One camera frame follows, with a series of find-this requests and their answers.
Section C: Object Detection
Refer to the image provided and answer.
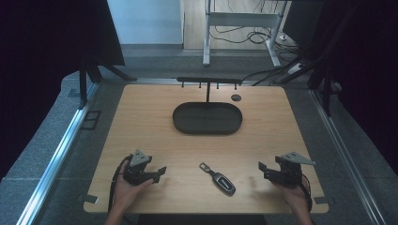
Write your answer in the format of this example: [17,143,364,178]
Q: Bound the black rectangular floor frame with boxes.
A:
[80,110,102,131]

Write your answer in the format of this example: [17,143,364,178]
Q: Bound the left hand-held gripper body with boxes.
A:
[123,149,158,187]

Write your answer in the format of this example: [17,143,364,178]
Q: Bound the black metal stand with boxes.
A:
[275,55,342,117]
[78,57,138,110]

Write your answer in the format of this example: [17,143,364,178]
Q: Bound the person's right hand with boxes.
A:
[271,176,310,214]

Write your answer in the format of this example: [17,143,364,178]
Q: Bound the white power strip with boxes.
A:
[286,63,304,75]

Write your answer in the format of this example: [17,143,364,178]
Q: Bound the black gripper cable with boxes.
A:
[107,154,133,214]
[299,173,314,214]

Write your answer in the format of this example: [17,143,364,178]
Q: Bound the black key rack with tray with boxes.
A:
[172,76,244,136]

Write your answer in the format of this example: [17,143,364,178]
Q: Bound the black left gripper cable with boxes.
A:
[107,154,133,214]

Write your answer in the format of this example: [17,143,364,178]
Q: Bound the person's left hand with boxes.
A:
[113,160,155,214]

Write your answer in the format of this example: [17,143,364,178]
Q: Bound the white metal desk frame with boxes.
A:
[202,0,288,68]

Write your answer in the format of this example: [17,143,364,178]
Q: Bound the black curtain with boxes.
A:
[0,0,126,182]
[283,0,398,176]

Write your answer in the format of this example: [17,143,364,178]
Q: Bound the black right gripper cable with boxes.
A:
[299,173,314,214]

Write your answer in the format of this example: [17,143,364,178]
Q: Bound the black car key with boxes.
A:
[199,162,237,197]

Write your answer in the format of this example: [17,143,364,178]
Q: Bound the black floor cables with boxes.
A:
[208,0,314,87]

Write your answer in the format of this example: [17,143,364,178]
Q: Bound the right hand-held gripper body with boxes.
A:
[266,151,316,189]

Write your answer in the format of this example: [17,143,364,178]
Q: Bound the aluminium rail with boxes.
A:
[308,88,389,225]
[16,82,100,225]

